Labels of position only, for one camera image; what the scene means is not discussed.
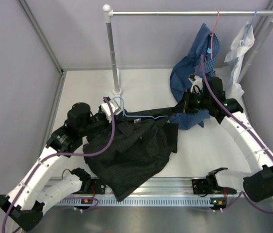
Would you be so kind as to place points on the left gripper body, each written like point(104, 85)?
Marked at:
point(98, 122)

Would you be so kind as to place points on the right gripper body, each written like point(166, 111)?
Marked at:
point(194, 102)

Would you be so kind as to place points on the light blue wire hanger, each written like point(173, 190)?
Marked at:
point(147, 114)

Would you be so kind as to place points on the black pinstripe shirt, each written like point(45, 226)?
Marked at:
point(138, 152)

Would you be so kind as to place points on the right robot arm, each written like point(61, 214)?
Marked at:
point(209, 95)

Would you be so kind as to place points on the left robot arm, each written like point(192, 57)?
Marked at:
point(28, 202)

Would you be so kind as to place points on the blue checked shirt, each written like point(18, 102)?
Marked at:
point(206, 45)

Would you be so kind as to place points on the white shirt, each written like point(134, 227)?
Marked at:
point(239, 47)

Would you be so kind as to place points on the metal clothes rack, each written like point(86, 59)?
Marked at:
point(263, 29)

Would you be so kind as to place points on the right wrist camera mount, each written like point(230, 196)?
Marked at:
point(197, 84)

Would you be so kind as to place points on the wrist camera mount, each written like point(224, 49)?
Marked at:
point(112, 106)
point(197, 84)

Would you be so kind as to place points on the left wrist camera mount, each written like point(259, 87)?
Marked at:
point(112, 106)

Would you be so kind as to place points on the pink wire hanger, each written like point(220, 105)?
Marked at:
point(213, 32)

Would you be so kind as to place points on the aluminium mounting rail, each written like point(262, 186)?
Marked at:
point(156, 192)

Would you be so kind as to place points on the blue wire hanger right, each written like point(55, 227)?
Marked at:
point(252, 21)

